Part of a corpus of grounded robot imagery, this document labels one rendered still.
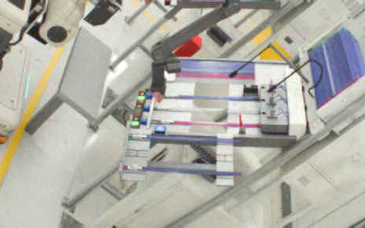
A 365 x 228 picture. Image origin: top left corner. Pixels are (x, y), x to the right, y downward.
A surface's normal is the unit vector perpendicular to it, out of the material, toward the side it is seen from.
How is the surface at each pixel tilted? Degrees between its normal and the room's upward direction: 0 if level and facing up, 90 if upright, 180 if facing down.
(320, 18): 90
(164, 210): 90
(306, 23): 90
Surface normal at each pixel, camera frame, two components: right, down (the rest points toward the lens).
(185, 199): -0.04, 0.56
